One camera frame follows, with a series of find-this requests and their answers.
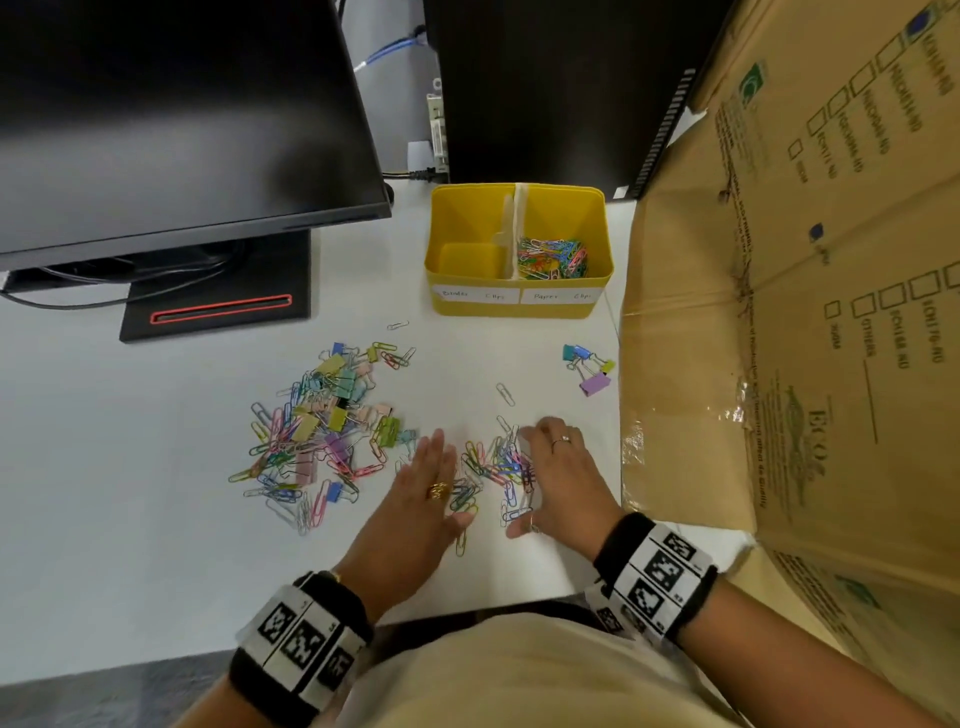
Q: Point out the person's left hand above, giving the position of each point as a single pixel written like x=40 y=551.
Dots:
x=409 y=525

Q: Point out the person's right hand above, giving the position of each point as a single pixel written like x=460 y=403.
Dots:
x=570 y=499

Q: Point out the person's left thumb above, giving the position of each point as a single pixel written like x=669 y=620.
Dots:
x=461 y=523

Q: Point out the person's right thumb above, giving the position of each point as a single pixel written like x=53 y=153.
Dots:
x=521 y=527

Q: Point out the small heap of paper clips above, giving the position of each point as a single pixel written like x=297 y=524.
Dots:
x=495 y=469

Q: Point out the person's left forearm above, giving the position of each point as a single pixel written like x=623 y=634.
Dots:
x=225 y=705

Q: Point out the person's right forearm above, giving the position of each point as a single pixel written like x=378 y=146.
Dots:
x=787 y=660

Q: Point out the black marker wristband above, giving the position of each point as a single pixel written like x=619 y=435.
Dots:
x=304 y=645
x=652 y=574

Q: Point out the person's beige clothing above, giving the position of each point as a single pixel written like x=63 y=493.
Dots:
x=540 y=675

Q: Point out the purple binder clip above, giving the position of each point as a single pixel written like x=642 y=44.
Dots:
x=595 y=385

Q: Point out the mixed pile of colourful clips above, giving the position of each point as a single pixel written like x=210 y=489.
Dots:
x=326 y=427

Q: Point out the blue binder clip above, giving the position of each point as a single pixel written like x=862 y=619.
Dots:
x=583 y=352

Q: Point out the yellow divided organizer box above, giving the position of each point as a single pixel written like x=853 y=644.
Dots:
x=517 y=300

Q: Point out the white paper label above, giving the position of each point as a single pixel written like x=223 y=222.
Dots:
x=561 y=295
x=472 y=295

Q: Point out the paper clips heap inside organizer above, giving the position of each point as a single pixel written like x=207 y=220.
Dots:
x=551 y=259

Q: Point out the black monitor stand red stripe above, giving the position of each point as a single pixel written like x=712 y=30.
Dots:
x=225 y=300

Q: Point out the brown cardboard box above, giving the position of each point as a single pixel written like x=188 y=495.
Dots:
x=810 y=300

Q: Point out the black computer tower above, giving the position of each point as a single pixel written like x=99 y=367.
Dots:
x=562 y=82

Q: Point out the black computer monitor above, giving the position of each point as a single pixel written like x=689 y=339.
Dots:
x=172 y=112

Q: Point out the grey metal port bracket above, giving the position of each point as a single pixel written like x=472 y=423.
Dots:
x=437 y=135

